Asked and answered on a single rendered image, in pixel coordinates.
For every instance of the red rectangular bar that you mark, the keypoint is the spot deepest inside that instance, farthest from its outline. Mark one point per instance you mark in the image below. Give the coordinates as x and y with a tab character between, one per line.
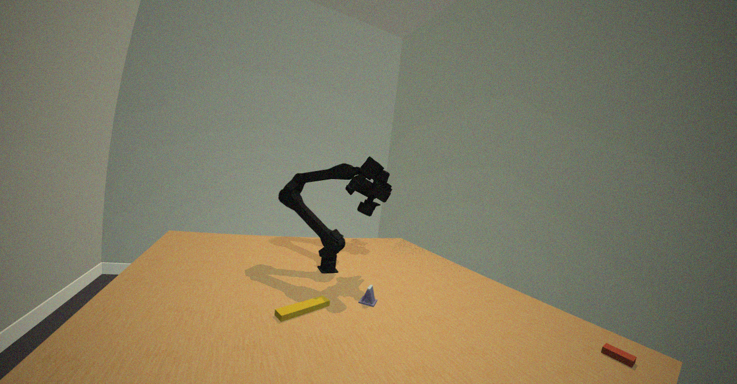
619	355

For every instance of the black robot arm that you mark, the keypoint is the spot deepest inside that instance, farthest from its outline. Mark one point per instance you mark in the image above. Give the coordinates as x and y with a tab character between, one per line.
332	241

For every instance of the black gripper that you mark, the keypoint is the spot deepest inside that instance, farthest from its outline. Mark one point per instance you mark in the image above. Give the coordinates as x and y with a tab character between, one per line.
369	206

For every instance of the yellow bar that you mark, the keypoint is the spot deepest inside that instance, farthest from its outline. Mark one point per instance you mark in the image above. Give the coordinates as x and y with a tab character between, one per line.
301	308

